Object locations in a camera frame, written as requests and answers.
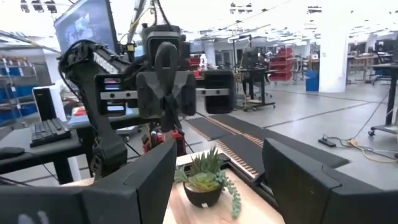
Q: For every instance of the black computer mouse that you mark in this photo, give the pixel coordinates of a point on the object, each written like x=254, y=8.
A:
x=11, y=152

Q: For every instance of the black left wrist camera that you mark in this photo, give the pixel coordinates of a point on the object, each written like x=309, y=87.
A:
x=164, y=49

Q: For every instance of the black workstation table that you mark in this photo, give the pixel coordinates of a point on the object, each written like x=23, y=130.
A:
x=256, y=74

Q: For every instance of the blue waste bin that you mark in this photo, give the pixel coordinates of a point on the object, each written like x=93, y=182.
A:
x=312, y=81

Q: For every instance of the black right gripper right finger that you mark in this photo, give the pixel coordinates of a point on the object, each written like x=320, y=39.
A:
x=311, y=196

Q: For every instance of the black power strip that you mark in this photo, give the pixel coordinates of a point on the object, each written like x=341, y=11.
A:
x=326, y=142

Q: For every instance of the white square pillar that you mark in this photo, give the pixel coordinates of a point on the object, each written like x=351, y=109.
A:
x=332, y=62

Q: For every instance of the succulent plant in black pot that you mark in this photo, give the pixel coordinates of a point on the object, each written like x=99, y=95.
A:
x=203, y=186

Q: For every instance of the large monitor with blue screen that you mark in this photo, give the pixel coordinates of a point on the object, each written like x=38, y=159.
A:
x=87, y=25

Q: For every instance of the black hazard-striped floor mat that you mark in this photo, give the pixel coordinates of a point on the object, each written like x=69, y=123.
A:
x=295, y=149
x=208, y=127

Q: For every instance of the black keyboard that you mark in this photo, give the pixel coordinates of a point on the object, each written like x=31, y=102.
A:
x=49, y=132

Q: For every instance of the red parts bin rack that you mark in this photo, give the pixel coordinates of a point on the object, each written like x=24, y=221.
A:
x=281, y=65

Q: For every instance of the black computer desk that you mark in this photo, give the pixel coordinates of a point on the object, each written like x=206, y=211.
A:
x=18, y=137

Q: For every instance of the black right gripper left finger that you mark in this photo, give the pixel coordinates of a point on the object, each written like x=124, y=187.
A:
x=130, y=199

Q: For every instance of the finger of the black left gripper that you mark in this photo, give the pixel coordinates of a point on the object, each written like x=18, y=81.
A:
x=147, y=99
x=185, y=96

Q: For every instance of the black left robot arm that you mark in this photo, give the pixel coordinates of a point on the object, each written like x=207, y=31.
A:
x=102, y=137

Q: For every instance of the shelf with blue bins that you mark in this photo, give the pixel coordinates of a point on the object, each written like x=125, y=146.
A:
x=18, y=93

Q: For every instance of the white and black computer tower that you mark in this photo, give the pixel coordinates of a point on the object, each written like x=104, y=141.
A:
x=46, y=104

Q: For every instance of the black table with caster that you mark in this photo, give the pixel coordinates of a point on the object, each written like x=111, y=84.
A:
x=390, y=93

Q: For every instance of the red and black device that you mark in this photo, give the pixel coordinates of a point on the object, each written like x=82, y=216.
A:
x=177, y=137

